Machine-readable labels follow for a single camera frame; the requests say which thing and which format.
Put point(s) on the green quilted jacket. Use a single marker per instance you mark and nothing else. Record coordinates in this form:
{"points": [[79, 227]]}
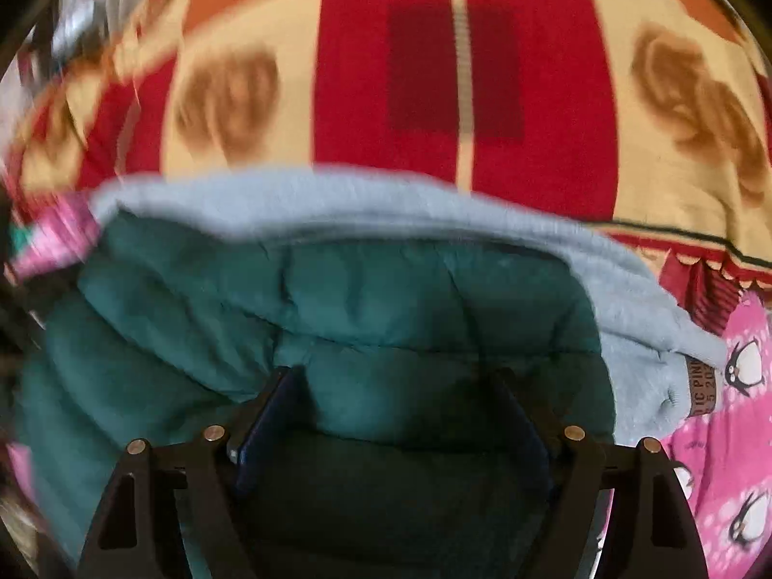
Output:
{"points": [[374, 313]]}

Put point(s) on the pink penguin print blanket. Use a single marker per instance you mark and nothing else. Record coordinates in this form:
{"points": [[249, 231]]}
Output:
{"points": [[730, 452]]}

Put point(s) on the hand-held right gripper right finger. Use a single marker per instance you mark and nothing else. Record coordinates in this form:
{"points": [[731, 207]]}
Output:
{"points": [[526, 428]]}

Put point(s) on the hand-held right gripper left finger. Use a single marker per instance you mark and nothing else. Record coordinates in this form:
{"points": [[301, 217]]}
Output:
{"points": [[265, 425]]}

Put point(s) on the pink printed cloth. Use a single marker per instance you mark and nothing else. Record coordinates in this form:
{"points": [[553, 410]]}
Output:
{"points": [[57, 235]]}

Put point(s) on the red orange rose print blanket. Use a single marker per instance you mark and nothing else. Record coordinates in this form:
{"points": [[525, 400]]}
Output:
{"points": [[543, 72]]}

